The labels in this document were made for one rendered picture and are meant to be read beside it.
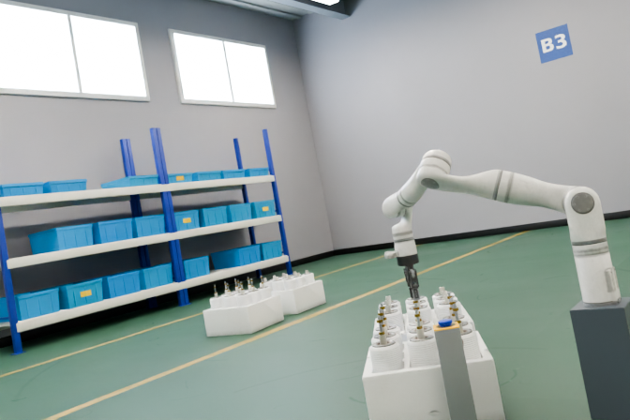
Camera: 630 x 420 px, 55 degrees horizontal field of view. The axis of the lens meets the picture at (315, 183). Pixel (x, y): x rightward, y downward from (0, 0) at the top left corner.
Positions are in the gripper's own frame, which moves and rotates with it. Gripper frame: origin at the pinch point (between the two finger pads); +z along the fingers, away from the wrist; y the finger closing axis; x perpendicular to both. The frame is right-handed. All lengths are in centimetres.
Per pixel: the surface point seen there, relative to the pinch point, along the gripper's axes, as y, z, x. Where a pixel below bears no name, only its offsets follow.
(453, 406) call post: -44, 25, 1
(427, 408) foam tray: -30.5, 28.5, 6.9
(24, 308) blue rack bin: 310, -3, 289
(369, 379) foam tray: -28.4, 17.7, 21.8
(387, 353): -26.3, 11.8, 15.0
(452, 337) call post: -44.9, 6.2, -2.0
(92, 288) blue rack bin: 359, -7, 248
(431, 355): -27.7, 14.5, 2.1
